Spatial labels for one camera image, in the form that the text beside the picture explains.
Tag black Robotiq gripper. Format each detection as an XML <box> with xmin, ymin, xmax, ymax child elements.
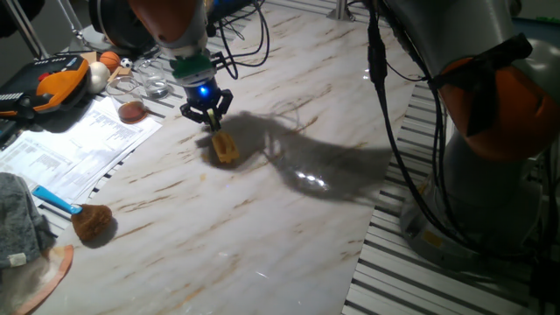
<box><xmin>179</xmin><ymin>76</ymin><xmax>235</xmax><ymax>129</ymax></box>

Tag yellow brush with green handle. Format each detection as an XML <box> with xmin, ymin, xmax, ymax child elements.
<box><xmin>205</xmin><ymin>108</ymin><xmax>241</xmax><ymax>165</ymax></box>

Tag green wrist adapter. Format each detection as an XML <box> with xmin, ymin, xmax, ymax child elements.
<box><xmin>169</xmin><ymin>52</ymin><xmax>220</xmax><ymax>88</ymax></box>

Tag empty clear glass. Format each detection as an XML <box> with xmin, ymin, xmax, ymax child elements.
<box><xmin>137</xmin><ymin>59</ymin><xmax>172</xmax><ymax>101</ymax></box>

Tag small pink ball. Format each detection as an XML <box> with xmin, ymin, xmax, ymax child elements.
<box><xmin>104</xmin><ymin>74</ymin><xmax>150</xmax><ymax>125</ymax></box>

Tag light wooden block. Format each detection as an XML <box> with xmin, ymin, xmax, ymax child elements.
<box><xmin>107</xmin><ymin>66</ymin><xmax>132</xmax><ymax>84</ymax></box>

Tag mini orange basketball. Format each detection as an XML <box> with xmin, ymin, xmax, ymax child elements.
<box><xmin>98</xmin><ymin>51</ymin><xmax>122</xmax><ymax>74</ymax></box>

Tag white ball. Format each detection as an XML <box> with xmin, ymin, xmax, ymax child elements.
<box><xmin>86</xmin><ymin>60</ymin><xmax>111</xmax><ymax>95</ymax></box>

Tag white marble pattern board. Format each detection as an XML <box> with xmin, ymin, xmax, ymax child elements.
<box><xmin>32</xmin><ymin>0</ymin><xmax>424</xmax><ymax>315</ymax></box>

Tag white printed paper sheets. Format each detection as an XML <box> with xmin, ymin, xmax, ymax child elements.
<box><xmin>0</xmin><ymin>95</ymin><xmax>164</xmax><ymax>207</ymax></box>

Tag aluminium profile beam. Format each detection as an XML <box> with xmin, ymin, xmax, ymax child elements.
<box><xmin>325</xmin><ymin>0</ymin><xmax>356</xmax><ymax>22</ymax></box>
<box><xmin>56</xmin><ymin>0</ymin><xmax>95</xmax><ymax>52</ymax></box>
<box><xmin>0</xmin><ymin>0</ymin><xmax>49</xmax><ymax>60</ymax></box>

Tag orange black teach pendant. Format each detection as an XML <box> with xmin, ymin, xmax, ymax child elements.
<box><xmin>0</xmin><ymin>52</ymin><xmax>92</xmax><ymax>122</ymax></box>

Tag black computer keyboard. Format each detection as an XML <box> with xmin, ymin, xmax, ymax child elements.
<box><xmin>0</xmin><ymin>116</ymin><xmax>21</xmax><ymax>148</ymax></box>

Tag grey folded towel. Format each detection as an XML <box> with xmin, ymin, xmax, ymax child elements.
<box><xmin>0</xmin><ymin>171</ymin><xmax>58</xmax><ymax>270</ymax></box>

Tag blue flat box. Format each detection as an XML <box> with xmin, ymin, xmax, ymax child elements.
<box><xmin>511</xmin><ymin>17</ymin><xmax>560</xmax><ymax>45</ymax></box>

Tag black wrist cable loops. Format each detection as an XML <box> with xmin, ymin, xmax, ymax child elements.
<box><xmin>209</xmin><ymin>0</ymin><xmax>271</xmax><ymax>81</ymax></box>

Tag brown round brush blue handle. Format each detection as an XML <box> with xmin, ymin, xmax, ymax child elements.
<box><xmin>31</xmin><ymin>184</ymin><xmax>114</xmax><ymax>242</ymax></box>

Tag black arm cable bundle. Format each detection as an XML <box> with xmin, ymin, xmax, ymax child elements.
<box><xmin>366</xmin><ymin>0</ymin><xmax>504</xmax><ymax>263</ymax></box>

